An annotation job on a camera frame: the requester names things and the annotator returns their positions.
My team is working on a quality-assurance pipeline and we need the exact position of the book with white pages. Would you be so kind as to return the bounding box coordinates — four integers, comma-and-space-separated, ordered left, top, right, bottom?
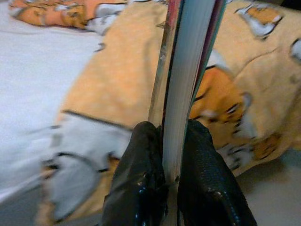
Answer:
147, 0, 228, 184

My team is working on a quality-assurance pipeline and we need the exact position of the orange cartoon print blanket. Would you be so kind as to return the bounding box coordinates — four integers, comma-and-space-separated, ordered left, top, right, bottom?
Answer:
8, 0, 301, 226

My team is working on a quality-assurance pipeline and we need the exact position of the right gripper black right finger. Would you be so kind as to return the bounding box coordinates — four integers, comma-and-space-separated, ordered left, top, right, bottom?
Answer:
177, 120, 257, 226

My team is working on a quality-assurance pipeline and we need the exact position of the white quilted mattress cover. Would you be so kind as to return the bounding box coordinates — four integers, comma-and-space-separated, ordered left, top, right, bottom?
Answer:
0, 2, 106, 203

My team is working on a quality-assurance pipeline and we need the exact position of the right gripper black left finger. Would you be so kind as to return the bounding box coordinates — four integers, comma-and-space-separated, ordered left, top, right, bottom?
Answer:
101, 121, 169, 226

